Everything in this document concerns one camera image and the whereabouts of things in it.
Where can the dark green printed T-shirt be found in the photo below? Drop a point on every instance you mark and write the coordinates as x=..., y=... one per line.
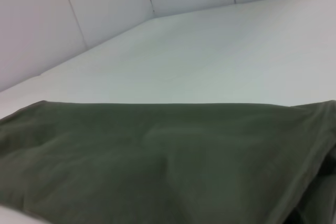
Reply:
x=157, y=161

